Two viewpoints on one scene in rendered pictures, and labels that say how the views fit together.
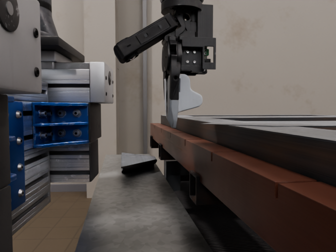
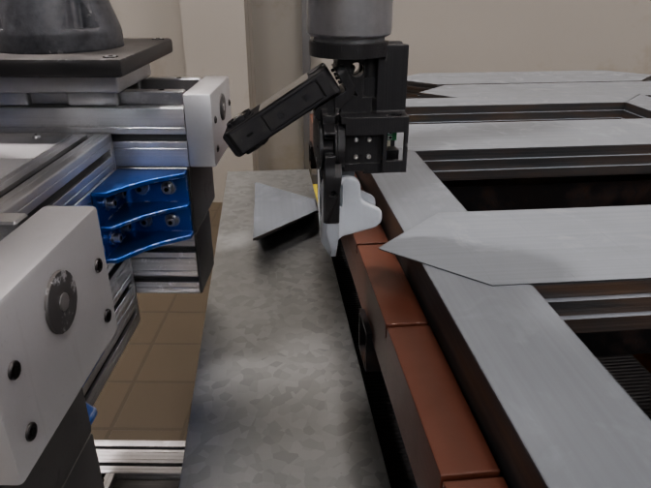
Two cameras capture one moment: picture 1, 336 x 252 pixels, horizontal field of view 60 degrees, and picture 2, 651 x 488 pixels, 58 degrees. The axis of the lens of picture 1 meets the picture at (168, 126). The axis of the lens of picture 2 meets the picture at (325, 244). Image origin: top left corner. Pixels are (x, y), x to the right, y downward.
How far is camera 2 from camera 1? 0.24 m
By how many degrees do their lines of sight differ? 22
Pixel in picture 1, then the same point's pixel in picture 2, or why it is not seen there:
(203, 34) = (387, 103)
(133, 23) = not seen: outside the picture
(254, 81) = not seen: outside the picture
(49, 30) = (99, 21)
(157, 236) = (305, 414)
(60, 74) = (131, 118)
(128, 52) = (249, 146)
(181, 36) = (344, 117)
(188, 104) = (356, 225)
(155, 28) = (297, 100)
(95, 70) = (195, 109)
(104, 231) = (226, 400)
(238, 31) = not seen: outside the picture
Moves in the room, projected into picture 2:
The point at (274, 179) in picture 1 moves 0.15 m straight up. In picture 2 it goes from (444, 464) to (467, 262)
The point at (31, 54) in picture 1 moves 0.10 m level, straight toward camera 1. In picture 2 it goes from (97, 303) to (106, 406)
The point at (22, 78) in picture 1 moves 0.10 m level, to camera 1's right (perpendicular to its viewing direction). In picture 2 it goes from (92, 353) to (257, 359)
